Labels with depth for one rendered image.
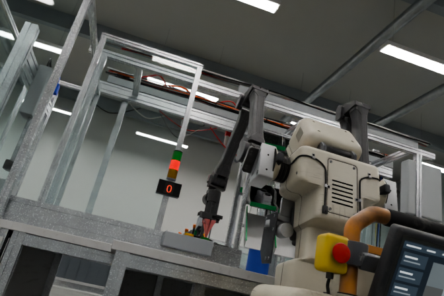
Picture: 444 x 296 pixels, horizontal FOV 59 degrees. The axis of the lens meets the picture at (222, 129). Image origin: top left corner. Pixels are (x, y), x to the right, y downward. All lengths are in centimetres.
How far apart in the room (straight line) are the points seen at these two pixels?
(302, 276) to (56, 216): 102
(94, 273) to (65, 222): 204
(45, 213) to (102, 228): 23
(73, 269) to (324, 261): 313
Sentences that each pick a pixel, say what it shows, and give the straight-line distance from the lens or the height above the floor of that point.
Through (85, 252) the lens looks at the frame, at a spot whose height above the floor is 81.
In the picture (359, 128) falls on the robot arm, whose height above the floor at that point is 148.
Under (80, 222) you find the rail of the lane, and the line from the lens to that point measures 173.
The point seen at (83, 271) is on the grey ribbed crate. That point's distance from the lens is 375.
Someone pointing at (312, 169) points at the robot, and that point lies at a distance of 119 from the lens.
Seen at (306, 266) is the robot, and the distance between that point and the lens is 120.
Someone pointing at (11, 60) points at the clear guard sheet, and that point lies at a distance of 196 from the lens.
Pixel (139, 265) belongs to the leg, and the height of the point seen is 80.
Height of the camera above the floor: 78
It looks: 22 degrees up
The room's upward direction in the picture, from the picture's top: 12 degrees clockwise
